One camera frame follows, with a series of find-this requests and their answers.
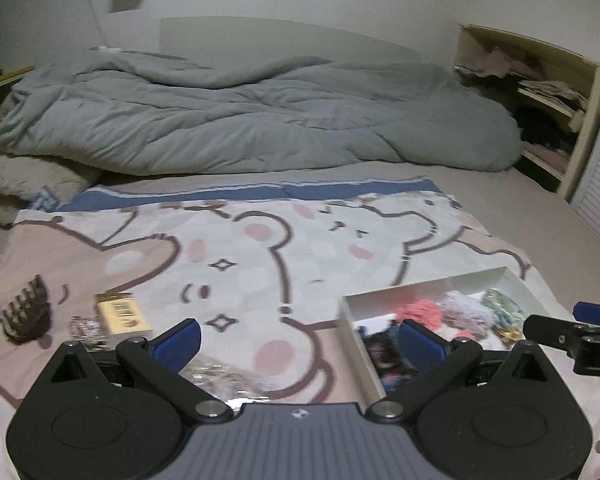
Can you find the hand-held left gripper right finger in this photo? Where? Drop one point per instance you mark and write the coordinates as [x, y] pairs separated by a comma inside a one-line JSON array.
[[420, 346]]

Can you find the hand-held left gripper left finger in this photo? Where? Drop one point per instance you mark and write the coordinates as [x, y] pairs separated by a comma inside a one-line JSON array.
[[180, 344]]

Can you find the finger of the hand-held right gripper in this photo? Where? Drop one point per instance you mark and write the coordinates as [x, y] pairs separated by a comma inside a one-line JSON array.
[[550, 329], [597, 312]]

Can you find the pink white crochet doll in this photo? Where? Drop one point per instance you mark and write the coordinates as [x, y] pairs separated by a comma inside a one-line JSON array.
[[421, 312]]

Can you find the dark blue crochet scrunchie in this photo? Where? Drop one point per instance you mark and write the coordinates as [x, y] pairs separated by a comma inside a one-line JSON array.
[[382, 355]]

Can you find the green patterned scrunchie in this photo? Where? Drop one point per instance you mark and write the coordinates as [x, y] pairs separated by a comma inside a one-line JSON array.
[[505, 310]]

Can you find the white crochet scrunchie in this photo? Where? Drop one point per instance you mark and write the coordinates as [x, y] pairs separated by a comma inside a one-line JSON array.
[[467, 310]]

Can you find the small yellow box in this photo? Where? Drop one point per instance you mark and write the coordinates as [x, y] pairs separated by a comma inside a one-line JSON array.
[[120, 312]]

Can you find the white cardboard box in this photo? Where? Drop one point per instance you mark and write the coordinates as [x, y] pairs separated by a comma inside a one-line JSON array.
[[355, 317]]

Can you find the brown hair claw clip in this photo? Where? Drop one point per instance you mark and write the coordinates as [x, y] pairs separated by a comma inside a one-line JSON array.
[[26, 312]]

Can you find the bear printed blanket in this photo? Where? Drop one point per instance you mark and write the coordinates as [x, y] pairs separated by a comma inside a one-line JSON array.
[[260, 250]]

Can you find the pink folded clothes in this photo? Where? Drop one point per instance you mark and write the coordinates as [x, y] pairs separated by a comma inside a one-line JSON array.
[[550, 155]]

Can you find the cream open wardrobe shelf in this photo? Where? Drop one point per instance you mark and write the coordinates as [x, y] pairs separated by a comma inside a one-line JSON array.
[[587, 125]]

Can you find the dark clothes pile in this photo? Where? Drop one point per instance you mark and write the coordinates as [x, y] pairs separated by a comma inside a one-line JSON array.
[[547, 127]]

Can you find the beige folded clothes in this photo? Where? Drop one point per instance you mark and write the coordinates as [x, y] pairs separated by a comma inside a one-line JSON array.
[[552, 92]]

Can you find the beige fluffy blanket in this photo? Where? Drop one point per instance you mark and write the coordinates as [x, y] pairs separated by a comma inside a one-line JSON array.
[[25, 175]]

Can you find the grey duvet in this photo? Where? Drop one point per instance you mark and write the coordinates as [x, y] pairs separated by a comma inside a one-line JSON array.
[[240, 115]]

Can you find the pink crumpled clothes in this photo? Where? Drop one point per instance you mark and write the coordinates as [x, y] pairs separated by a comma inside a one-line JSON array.
[[500, 62]]

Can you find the white charger plug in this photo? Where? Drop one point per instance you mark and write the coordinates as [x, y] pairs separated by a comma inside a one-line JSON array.
[[107, 49]]

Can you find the wooden bedside shelf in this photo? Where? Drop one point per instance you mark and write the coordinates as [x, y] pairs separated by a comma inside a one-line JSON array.
[[0, 95]]

